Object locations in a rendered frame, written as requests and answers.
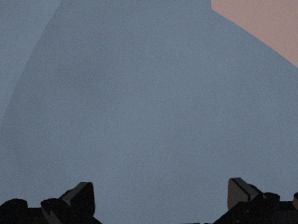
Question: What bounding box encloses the mauve pink table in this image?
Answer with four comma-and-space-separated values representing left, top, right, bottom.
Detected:
210, 0, 298, 69

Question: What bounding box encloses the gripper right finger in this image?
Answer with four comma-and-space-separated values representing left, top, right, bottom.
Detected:
213, 177, 298, 224

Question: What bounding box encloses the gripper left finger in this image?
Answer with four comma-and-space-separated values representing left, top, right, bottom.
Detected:
0, 181, 103, 224

